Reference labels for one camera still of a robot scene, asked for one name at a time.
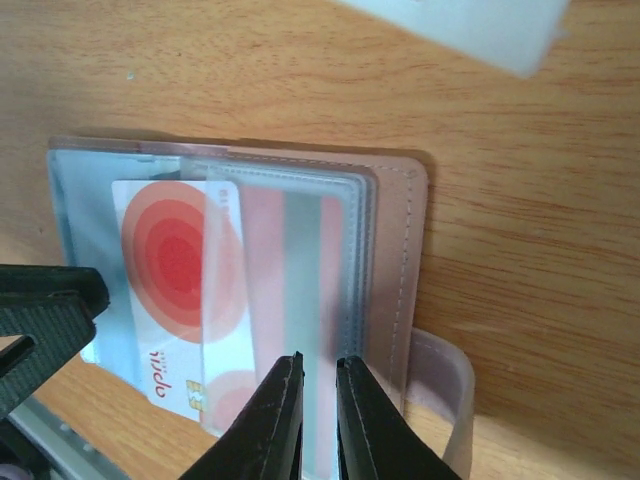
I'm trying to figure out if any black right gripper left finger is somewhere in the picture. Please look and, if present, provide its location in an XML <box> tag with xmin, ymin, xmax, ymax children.
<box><xmin>182</xmin><ymin>352</ymin><xmax>304</xmax><ymax>480</ymax></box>

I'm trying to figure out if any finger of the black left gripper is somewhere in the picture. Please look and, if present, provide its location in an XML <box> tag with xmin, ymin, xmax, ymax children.
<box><xmin>1</xmin><ymin>292</ymin><xmax>96</xmax><ymax>417</ymax></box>
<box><xmin>1</xmin><ymin>264</ymin><xmax>110</xmax><ymax>324</ymax></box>

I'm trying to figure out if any white storage bin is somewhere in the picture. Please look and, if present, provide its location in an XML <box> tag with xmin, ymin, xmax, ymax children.
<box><xmin>344</xmin><ymin>0</ymin><xmax>570</xmax><ymax>77</ymax></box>

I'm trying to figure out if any aluminium front rail frame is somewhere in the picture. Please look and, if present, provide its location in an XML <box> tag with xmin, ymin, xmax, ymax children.
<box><xmin>1</xmin><ymin>397</ymin><xmax>128</xmax><ymax>479</ymax></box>

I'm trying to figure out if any white red circles card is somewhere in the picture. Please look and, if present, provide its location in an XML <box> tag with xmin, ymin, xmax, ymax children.
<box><xmin>112</xmin><ymin>180</ymin><xmax>256</xmax><ymax>436</ymax></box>

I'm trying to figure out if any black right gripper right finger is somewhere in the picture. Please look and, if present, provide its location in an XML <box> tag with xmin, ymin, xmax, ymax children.
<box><xmin>336</xmin><ymin>356</ymin><xmax>459</xmax><ymax>480</ymax></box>

